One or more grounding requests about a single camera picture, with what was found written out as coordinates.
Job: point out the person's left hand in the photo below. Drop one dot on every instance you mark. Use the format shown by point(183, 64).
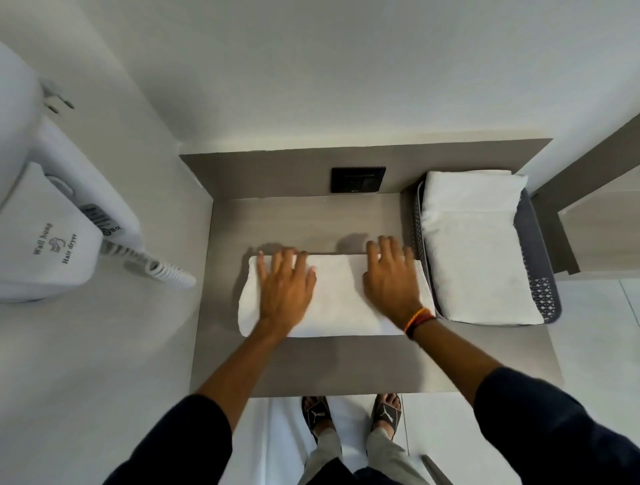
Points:
point(284, 295)

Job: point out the person's right hand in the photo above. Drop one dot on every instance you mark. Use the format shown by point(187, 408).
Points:
point(392, 285)

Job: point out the person's right middle finger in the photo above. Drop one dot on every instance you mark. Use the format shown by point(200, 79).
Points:
point(385, 249)

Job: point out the person's left middle finger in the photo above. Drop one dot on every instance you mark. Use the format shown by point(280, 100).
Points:
point(288, 261)

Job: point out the person's left little finger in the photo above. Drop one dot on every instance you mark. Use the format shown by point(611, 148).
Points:
point(262, 267)

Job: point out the person's right thumb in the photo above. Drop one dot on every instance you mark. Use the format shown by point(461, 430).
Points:
point(367, 286)

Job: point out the person's left thumb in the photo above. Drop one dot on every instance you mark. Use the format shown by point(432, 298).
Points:
point(311, 281)

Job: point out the person's right little finger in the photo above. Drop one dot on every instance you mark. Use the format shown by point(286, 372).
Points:
point(409, 258)

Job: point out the person's left forearm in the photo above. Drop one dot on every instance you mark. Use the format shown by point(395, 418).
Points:
point(245, 364)

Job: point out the person's right forearm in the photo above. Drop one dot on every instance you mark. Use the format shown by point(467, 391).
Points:
point(452, 354)

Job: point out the orange and red wristband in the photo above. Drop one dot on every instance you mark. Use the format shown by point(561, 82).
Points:
point(417, 318)

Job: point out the large white folded towel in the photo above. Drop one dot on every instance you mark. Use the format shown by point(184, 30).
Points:
point(480, 270)

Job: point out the small white folded towel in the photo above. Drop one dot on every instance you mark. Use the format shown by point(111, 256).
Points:
point(472, 192)

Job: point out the black right sandal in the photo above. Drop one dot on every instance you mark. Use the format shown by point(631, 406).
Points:
point(386, 412)

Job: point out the black sandal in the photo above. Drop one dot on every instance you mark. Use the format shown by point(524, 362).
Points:
point(386, 412)
point(316, 413)

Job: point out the grey perforated plastic basket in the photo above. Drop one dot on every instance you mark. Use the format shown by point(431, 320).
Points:
point(537, 260)

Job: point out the black left sandal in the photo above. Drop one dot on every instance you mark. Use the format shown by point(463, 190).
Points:
point(316, 413)

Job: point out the light grey trousers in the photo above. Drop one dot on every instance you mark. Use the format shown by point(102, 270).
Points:
point(390, 454)

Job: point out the grey wooden side cabinet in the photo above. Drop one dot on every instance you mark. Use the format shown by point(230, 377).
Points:
point(595, 220)

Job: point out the dark navy shirt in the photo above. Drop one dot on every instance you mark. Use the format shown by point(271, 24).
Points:
point(550, 434)

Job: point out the black wall socket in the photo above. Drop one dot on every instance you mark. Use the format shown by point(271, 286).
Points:
point(357, 180)

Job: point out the white wall hair dryer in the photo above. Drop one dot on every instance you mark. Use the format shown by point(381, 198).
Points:
point(45, 220)

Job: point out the metal wall hook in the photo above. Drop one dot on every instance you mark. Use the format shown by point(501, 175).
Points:
point(55, 100)

